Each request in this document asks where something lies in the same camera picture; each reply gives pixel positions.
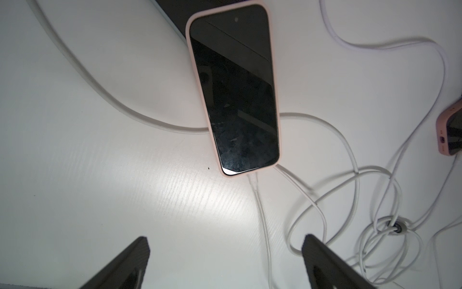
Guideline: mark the phone with salmon pink case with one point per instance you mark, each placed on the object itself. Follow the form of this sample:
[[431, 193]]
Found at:
[[449, 129]]

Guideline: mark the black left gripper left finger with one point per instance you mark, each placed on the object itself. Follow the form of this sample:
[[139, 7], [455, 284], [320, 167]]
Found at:
[[125, 271]]

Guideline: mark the phone with light pink case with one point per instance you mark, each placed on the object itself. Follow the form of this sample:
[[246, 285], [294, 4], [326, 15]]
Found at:
[[231, 50]]

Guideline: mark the phone with grey-blue case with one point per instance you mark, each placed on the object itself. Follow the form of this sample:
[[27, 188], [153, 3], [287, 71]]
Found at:
[[178, 12]]

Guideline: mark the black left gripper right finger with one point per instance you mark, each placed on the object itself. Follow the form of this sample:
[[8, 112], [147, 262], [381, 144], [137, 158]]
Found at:
[[326, 270]]

